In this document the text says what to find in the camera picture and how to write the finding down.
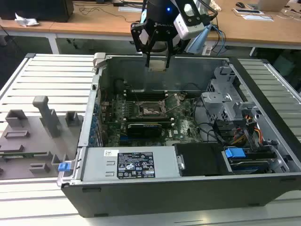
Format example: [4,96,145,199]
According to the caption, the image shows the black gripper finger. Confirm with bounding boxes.
[131,22,155,69]
[164,37,183,71]

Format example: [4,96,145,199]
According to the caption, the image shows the silver CPU plate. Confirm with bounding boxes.
[149,60,169,73]

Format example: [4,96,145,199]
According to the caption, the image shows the metal socket cover frame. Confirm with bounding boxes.
[161,92,187,112]

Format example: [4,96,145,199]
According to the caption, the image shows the metal wire locking lever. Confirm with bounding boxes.
[130,87,142,105]

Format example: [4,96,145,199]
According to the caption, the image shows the CPU socket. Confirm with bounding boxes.
[137,101,169,118]

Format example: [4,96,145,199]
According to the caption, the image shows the metal disk bay cage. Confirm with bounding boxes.
[201,65,263,132]

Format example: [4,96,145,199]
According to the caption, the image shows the green motherboard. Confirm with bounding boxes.
[100,93,203,146]

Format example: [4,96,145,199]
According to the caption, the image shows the black graphics card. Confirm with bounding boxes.
[127,122,163,138]

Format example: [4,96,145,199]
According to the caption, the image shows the black computer tower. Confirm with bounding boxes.
[0,0,75,23]

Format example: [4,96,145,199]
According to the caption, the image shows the black plastic shroud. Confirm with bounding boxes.
[175,143,230,177]

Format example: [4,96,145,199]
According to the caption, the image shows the crumpled white paper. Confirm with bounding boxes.
[14,13,40,28]

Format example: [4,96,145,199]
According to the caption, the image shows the blue disk carrier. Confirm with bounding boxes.
[224,146,271,174]

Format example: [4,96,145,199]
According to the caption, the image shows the grey power supply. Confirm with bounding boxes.
[82,147,183,182]

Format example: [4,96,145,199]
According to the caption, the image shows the black open PC case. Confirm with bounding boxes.
[57,52,301,218]

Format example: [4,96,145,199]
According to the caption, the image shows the grey parts rack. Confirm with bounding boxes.
[0,95,84,179]

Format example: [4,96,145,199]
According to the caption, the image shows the green RAM stick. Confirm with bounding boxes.
[0,152,33,158]

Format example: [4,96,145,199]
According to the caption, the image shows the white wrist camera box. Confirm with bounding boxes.
[173,3,205,40]

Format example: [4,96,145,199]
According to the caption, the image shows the wooden desk white frame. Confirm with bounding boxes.
[0,0,301,56]

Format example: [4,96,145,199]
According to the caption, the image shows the grey case handle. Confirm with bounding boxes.
[93,52,108,69]

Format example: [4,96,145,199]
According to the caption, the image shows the long black wire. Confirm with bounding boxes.
[193,96,226,145]

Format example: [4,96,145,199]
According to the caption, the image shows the yellow red wire bundle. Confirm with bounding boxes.
[231,115,263,146]

